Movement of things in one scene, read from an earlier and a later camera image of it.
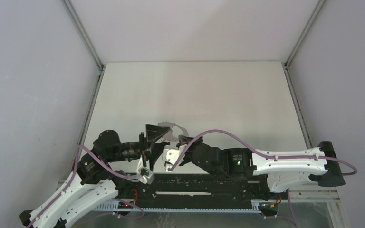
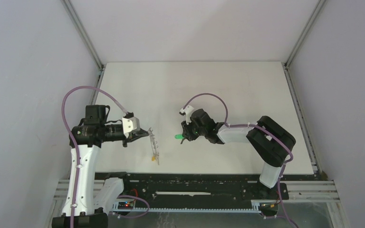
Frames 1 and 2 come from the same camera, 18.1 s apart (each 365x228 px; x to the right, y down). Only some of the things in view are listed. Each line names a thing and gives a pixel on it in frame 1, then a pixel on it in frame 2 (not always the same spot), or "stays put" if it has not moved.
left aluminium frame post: (84, 33) stays put
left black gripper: (154, 132) -> (133, 136)
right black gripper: (196, 142) -> (187, 133)
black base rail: (231, 187) stays put
